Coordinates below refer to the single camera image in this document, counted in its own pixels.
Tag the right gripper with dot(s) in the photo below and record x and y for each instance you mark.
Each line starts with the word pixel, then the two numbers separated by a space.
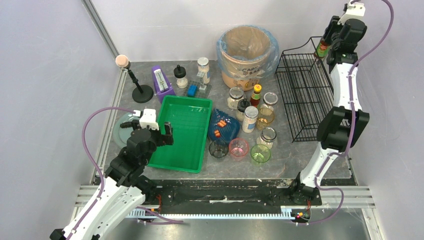
pixel 333 29

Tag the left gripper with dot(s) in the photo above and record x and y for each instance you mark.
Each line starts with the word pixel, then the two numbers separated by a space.
pixel 159 136

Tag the sauce bottle yellow cap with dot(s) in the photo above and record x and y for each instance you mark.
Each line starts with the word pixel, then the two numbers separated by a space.
pixel 322 49
pixel 256 95

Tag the black-lid shaker jar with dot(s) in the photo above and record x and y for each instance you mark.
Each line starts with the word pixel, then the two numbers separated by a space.
pixel 241 108
pixel 180 74

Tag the tall bead jar silver lid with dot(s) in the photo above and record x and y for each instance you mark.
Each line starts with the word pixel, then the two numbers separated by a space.
pixel 203 66

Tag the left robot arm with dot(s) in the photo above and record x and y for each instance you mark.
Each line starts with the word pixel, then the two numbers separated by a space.
pixel 123 189

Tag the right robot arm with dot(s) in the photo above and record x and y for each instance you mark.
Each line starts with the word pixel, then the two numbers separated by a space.
pixel 345 122

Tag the light blue plate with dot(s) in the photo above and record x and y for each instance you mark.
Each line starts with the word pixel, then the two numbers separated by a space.
pixel 120 134

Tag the black stand wooden ball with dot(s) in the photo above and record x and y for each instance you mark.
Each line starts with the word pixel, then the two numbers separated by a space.
pixel 141 93

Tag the green plastic tray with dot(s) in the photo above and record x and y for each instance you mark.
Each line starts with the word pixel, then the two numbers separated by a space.
pixel 189 118

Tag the purple metronome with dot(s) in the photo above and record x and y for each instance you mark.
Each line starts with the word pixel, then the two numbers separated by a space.
pixel 162 85

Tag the blue lego brick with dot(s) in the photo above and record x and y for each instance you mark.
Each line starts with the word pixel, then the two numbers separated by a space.
pixel 192 90

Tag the grey lego baseplate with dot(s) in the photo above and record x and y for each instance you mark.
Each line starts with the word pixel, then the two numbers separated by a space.
pixel 199 94

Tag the grey lego tower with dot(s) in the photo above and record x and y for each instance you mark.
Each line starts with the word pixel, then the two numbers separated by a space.
pixel 200 76

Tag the dark clear glass cup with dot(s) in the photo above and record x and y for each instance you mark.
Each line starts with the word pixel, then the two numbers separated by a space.
pixel 218 148

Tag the dark blue plate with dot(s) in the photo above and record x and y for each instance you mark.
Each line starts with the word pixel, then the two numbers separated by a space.
pixel 222 126

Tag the pink glass cup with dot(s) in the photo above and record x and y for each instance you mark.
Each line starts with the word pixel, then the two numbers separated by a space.
pixel 238 149

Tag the glass rice jar left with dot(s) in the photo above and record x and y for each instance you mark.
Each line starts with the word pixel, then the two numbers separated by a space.
pixel 234 96

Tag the round glass rice jar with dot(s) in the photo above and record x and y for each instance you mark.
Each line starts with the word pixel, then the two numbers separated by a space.
pixel 270 99

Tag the tan capybara trash bin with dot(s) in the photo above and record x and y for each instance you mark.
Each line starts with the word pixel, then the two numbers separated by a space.
pixel 247 54

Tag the amber glass cup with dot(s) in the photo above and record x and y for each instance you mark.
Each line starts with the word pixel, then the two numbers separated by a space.
pixel 265 117

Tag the green glass cup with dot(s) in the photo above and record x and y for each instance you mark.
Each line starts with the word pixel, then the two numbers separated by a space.
pixel 260 154

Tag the glass rice jar front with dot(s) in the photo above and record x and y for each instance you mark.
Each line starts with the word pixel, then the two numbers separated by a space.
pixel 267 137

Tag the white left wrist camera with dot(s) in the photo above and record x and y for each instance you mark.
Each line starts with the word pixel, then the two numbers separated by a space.
pixel 147 119

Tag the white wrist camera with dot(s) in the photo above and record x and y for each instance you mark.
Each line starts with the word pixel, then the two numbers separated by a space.
pixel 354 9
pixel 147 119

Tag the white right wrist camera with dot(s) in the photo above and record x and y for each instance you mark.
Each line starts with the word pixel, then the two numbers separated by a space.
pixel 354 9

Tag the black wire rack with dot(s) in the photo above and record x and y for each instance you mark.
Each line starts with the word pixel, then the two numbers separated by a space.
pixel 306 89

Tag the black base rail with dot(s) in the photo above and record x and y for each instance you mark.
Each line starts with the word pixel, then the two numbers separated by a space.
pixel 230 196

